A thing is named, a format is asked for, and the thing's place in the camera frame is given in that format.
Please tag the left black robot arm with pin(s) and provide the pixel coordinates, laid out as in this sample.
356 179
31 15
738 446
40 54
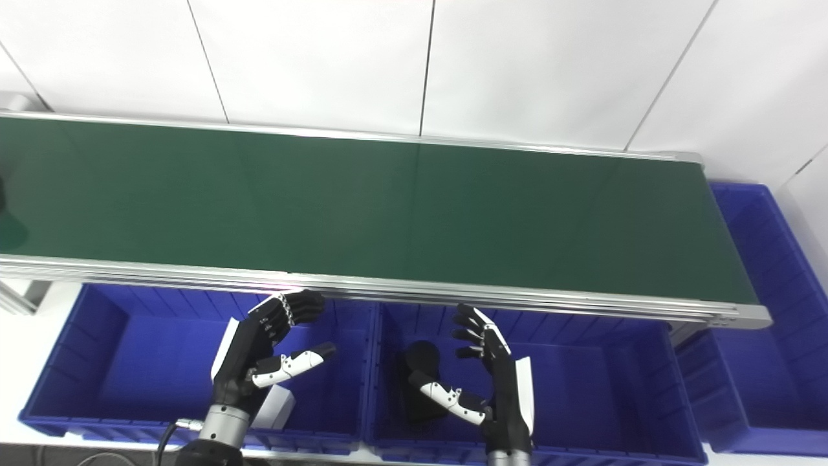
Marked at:
220 430

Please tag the aluminium conveyor leg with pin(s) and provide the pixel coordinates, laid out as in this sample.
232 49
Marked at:
22 294

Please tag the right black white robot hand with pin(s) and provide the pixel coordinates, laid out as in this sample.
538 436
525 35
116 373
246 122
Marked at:
508 401

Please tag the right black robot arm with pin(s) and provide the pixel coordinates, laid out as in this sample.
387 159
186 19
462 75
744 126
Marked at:
508 459

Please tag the green belt conveyor aluminium frame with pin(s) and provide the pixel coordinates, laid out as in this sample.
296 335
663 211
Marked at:
388 213

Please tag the blue plastic bin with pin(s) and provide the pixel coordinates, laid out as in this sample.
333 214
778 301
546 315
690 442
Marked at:
763 362
149 362
582 388

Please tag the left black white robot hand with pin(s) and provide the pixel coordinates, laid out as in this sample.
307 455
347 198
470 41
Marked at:
242 362

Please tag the white block part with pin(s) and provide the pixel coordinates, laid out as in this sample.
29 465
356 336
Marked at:
275 408

